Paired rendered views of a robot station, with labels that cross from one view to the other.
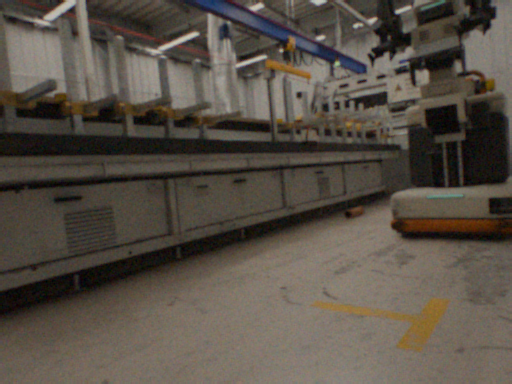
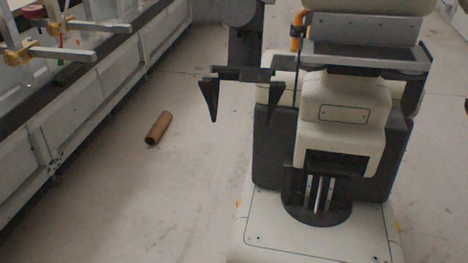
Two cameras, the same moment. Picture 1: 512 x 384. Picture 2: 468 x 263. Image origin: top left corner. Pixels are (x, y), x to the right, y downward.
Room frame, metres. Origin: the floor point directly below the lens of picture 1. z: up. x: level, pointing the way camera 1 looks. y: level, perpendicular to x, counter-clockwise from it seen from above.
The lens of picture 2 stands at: (1.58, -0.51, 1.33)
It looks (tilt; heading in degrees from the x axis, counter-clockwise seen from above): 35 degrees down; 333
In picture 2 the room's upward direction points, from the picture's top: straight up
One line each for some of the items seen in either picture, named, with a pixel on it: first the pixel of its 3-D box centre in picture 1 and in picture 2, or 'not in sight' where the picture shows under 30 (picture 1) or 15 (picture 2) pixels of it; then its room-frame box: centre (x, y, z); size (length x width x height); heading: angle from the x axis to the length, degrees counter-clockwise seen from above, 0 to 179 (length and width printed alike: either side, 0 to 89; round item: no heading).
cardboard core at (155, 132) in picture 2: (354, 212); (159, 127); (3.49, -0.94, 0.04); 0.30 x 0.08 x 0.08; 142
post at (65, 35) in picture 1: (70, 77); not in sight; (1.60, 0.70, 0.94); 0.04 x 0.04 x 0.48; 52
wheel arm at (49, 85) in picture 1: (24, 98); not in sight; (1.41, 0.79, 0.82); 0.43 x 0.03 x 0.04; 52
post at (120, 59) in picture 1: (123, 89); not in sight; (1.80, 0.54, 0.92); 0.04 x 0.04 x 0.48; 52
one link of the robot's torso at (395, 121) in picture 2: (457, 118); (353, 147); (2.18, -1.22, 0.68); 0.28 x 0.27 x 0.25; 51
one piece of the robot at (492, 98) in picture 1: (455, 136); (326, 124); (2.42, -1.33, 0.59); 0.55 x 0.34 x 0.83; 51
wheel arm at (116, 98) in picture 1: (89, 108); not in sight; (1.61, 0.63, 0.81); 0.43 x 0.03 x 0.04; 52
